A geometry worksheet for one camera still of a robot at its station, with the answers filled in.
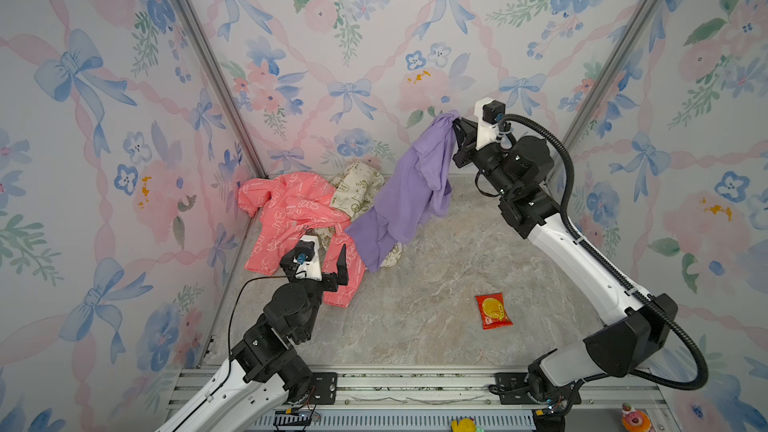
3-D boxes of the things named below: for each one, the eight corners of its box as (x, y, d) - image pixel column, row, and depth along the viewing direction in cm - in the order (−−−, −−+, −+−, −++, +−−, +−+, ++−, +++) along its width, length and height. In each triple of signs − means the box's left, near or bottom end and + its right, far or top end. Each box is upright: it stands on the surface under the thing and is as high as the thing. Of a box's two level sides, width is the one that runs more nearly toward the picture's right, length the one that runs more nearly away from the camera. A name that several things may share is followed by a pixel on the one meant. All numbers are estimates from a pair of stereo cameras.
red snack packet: (483, 329, 85) (485, 327, 84) (473, 298, 91) (475, 295, 90) (510, 326, 86) (513, 323, 84) (499, 295, 92) (501, 292, 90)
